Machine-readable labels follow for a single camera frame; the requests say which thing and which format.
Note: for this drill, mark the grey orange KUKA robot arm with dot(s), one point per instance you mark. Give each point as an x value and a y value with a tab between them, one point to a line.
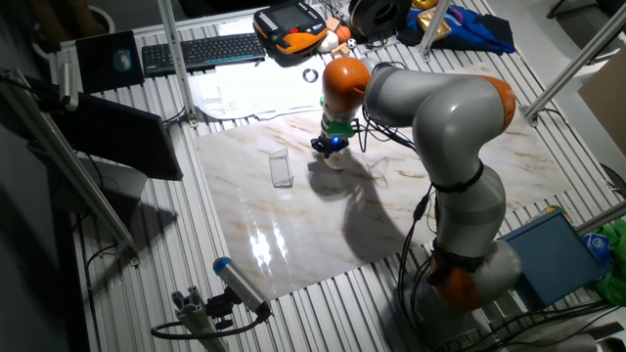
450	117

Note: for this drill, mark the grey computer mouse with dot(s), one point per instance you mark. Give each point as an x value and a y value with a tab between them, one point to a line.
122	60

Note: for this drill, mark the brown cardboard sheet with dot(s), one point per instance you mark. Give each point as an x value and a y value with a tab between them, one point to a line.
606	102

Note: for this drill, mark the marble pattern board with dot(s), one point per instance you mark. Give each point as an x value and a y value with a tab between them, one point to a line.
293	230

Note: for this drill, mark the green cloth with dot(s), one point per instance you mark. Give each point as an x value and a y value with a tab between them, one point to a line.
613	274

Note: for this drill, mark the green gripper flange mount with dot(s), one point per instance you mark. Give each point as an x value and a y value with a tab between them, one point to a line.
340	128

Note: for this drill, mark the black keyboard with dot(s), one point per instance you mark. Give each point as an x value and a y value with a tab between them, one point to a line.
205	53

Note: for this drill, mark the black monitor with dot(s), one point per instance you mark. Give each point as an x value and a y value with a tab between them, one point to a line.
122	137

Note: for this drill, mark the blue box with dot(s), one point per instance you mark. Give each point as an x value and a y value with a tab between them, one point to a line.
557	259

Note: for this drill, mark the blue white packet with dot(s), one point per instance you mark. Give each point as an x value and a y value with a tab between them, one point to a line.
596	247

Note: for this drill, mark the clear plastic box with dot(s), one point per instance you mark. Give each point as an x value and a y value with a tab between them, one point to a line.
281	168

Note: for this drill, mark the blue cloth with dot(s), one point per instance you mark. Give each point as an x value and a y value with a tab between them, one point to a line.
481	34

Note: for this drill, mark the orange black teach pendant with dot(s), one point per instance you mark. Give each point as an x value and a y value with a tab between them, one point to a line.
291	24

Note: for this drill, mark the grey monitor stand base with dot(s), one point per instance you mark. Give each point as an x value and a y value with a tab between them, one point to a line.
117	183

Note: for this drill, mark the small orange ball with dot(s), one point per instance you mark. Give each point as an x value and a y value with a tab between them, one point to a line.
343	34

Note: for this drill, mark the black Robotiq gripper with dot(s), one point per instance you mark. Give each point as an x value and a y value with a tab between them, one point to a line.
330	144

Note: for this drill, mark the aluminium profile post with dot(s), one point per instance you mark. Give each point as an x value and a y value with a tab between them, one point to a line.
433	29
176	58

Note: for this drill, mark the gold foil object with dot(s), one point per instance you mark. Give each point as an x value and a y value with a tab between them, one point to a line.
440	29

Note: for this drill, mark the black filament spool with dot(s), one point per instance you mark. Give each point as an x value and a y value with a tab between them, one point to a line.
367	19

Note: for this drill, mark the tiny soccer ball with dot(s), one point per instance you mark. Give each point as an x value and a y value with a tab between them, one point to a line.
351	43

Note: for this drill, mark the white egg shaped ball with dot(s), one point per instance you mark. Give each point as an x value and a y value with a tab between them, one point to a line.
326	42

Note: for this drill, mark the black mouse pad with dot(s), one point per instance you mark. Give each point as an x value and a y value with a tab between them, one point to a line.
98	63

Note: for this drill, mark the long aluminium profile beam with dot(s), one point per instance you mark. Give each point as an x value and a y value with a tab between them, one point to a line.
68	166
582	58

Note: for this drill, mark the silver cylinder on beam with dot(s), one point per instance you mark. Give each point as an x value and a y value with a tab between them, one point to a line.
67	85

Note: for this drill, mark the short aluminium profile stand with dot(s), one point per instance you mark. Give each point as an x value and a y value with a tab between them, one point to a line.
195	318

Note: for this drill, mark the small wooden block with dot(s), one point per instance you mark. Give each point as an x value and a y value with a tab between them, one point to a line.
333	24
341	50

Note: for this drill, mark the silver camera with blue cap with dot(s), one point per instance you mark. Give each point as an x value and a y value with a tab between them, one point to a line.
239	283

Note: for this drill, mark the printed paper sheets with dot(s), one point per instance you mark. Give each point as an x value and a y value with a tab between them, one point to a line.
244	90

